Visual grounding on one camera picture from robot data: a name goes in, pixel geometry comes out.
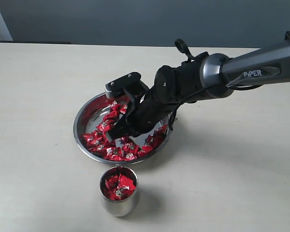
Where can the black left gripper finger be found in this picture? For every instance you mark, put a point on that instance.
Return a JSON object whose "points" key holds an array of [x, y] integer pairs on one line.
{"points": [[120, 129]]}

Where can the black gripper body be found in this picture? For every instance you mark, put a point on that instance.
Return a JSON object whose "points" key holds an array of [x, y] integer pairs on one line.
{"points": [[149, 111]]}

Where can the red candy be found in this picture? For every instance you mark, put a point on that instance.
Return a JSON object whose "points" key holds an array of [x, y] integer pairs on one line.
{"points": [[124, 187], [114, 154], [105, 126], [111, 183], [157, 138], [130, 151], [100, 150], [115, 106], [93, 139]]}

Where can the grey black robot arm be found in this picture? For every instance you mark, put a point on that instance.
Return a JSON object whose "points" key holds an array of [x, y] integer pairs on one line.
{"points": [[201, 77]]}

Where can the round steel plate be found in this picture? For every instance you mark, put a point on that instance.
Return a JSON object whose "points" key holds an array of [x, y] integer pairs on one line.
{"points": [[91, 115]]}

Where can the steel cup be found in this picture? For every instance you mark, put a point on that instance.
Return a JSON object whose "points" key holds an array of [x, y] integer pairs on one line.
{"points": [[126, 206]]}

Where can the red wrapped candy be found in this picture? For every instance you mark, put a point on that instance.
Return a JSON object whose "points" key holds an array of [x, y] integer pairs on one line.
{"points": [[114, 154], [130, 151], [93, 139], [100, 150], [105, 126], [157, 138], [115, 106]]}

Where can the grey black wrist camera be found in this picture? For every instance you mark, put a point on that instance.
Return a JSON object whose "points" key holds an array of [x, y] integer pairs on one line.
{"points": [[129, 84]]}

